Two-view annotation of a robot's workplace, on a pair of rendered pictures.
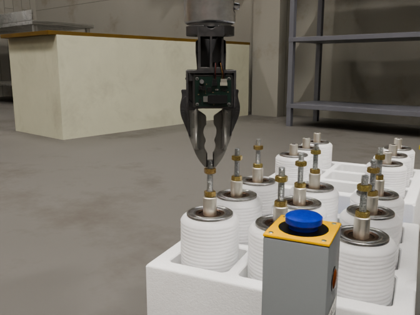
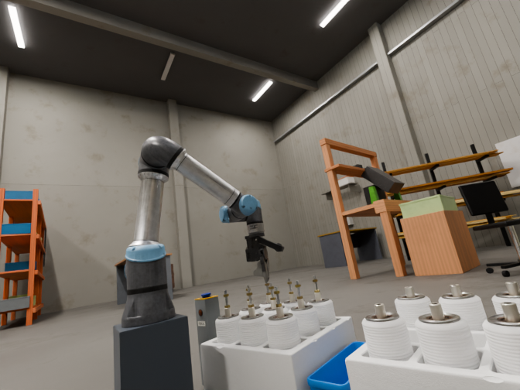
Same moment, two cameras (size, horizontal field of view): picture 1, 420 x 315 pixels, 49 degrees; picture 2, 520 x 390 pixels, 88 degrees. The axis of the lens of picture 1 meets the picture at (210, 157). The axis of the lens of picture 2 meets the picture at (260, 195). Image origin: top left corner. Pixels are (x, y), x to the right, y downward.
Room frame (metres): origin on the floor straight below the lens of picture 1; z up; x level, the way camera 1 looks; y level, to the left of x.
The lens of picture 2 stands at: (1.04, -1.17, 0.42)
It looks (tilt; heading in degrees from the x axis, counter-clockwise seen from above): 14 degrees up; 104
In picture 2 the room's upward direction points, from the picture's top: 9 degrees counter-clockwise
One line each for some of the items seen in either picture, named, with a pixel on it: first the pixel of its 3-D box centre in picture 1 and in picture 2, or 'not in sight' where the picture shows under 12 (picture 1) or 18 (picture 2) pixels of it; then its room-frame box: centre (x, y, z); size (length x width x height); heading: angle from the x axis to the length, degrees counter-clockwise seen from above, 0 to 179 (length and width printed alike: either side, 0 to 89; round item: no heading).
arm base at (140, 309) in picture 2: not in sight; (148, 303); (0.45, -0.42, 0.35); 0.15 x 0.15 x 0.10
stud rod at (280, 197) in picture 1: (280, 191); not in sight; (0.66, -0.11, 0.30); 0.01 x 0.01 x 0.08
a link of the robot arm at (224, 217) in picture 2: not in sight; (234, 213); (0.64, -0.08, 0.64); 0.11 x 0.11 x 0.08; 43
